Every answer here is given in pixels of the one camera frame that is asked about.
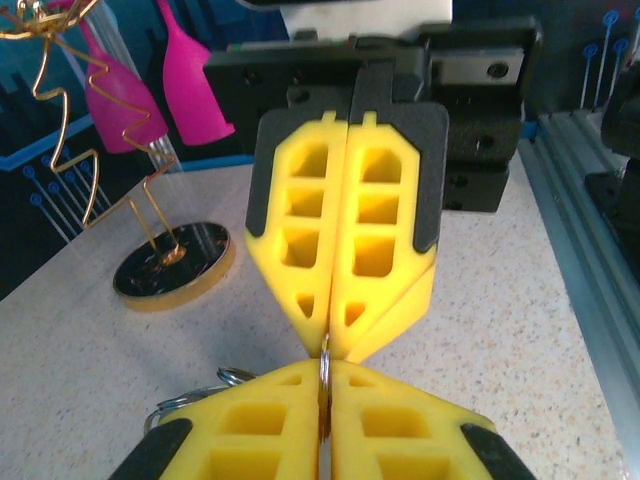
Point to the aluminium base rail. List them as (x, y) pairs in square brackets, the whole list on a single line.
[(575, 225)]

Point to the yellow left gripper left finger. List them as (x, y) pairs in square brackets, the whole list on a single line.
[(250, 440)]

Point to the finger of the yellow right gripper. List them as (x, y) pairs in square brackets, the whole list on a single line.
[(300, 215), (390, 225)]

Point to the pink goblet left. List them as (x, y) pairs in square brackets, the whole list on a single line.
[(162, 155)]

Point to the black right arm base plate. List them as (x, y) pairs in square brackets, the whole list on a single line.
[(617, 210)]

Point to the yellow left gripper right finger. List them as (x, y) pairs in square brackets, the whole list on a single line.
[(400, 440)]

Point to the silver keyring holder with rings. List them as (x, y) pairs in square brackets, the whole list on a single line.
[(325, 395)]

